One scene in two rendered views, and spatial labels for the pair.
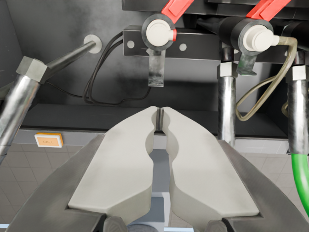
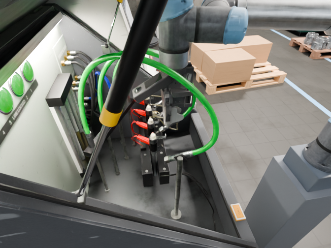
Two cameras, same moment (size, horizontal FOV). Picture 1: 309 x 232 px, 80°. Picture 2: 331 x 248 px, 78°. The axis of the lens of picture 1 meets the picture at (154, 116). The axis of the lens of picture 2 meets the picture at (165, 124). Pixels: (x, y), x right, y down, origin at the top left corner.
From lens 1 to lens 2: 0.58 m
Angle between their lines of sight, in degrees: 51
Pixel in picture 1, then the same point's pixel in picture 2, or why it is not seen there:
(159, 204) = (286, 158)
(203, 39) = not seen: hidden behind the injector
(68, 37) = not seen: hidden behind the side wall
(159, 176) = (273, 172)
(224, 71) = (161, 129)
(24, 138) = (246, 231)
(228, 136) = not seen: hidden behind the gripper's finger
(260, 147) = (198, 120)
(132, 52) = (167, 168)
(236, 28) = (149, 127)
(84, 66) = (191, 219)
